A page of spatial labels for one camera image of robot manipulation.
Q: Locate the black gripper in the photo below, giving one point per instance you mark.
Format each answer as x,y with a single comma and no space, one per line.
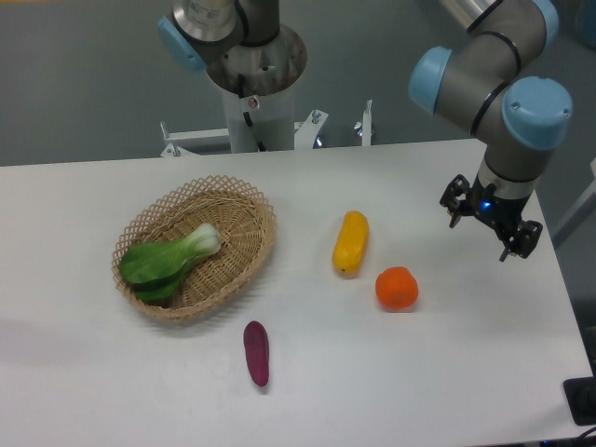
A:
501,214

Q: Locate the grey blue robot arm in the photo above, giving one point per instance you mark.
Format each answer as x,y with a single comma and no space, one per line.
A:
254,60

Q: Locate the yellow vegetable toy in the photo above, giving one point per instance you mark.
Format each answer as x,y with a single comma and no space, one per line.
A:
351,244

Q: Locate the woven wicker basket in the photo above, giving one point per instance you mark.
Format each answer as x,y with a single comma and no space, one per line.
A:
245,220

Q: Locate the green bok choy vegetable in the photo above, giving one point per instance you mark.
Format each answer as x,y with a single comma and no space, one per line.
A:
157,269

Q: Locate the orange round fruit toy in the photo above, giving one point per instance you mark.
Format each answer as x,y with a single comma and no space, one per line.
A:
396,288

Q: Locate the black device at table corner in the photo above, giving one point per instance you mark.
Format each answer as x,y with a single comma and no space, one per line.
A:
580,396

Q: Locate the purple eggplant toy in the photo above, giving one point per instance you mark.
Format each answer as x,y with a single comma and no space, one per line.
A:
256,345

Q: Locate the white metal base frame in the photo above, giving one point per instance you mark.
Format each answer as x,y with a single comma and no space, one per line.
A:
306,135

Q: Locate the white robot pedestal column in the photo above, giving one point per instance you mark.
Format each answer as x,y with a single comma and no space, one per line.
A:
269,118

